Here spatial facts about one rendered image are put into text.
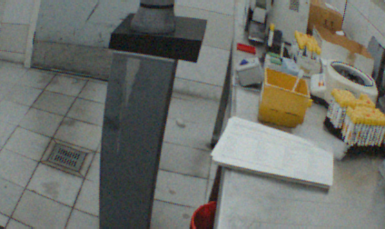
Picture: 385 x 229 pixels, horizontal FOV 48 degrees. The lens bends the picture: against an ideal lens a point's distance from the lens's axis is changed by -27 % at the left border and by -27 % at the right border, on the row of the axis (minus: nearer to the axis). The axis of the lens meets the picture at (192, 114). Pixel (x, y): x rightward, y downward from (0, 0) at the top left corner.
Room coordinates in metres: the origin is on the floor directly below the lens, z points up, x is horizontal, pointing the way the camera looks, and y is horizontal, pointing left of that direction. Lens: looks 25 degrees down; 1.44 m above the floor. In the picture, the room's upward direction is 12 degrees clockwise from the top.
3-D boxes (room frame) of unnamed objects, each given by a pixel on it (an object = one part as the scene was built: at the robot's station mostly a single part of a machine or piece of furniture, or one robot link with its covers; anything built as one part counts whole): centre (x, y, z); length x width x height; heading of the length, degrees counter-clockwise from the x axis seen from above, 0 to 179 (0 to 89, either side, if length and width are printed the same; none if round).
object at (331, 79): (1.57, -0.50, 0.94); 0.30 x 0.24 x 0.12; 81
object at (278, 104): (1.33, -0.23, 0.92); 0.13 x 0.13 x 0.10; 87
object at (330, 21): (2.62, -0.59, 0.97); 0.31 x 0.23 x 0.18; 173
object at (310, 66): (1.83, -0.37, 0.91); 0.20 x 0.10 x 0.07; 0
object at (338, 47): (1.93, -0.57, 0.95); 0.29 x 0.25 x 0.15; 90
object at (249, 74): (1.49, -0.15, 0.92); 0.13 x 0.07 x 0.08; 90
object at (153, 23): (1.67, 0.18, 0.99); 0.15 x 0.15 x 0.10
